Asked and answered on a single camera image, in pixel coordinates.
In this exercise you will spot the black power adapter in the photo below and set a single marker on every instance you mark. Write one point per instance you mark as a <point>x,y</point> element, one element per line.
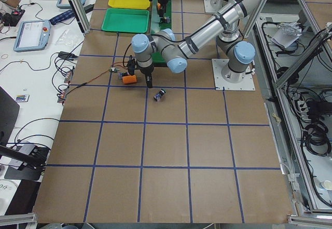
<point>67,55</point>

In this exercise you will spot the green push button switch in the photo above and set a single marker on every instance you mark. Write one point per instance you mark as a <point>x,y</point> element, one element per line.
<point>159,95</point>

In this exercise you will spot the green tray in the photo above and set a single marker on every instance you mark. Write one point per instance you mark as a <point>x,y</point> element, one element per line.
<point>125,20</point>

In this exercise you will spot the folded blue umbrella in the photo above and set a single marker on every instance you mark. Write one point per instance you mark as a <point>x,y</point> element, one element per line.
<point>62,17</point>

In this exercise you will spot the small circuit board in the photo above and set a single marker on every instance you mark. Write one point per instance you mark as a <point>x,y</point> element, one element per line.
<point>114,70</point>

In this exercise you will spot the yellow push button switch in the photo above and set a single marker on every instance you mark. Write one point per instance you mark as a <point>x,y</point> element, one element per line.
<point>166,20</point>

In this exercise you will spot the near teach pendant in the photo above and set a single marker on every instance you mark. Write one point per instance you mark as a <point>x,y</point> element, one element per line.
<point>32,36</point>

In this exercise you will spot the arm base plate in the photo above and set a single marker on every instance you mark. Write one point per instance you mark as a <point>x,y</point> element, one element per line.
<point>226,79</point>
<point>211,6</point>

